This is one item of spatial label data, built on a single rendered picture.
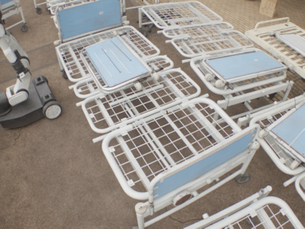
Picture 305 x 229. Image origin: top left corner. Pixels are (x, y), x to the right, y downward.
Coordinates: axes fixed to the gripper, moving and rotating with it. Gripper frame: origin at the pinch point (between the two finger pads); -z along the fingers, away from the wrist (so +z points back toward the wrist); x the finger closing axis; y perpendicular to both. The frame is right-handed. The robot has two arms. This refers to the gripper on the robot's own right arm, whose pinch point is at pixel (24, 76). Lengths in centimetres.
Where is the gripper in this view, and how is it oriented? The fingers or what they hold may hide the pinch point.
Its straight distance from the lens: 229.4
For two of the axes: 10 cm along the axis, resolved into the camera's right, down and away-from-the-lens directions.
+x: 8.1, -5.4, 2.4
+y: -5.7, -5.9, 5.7
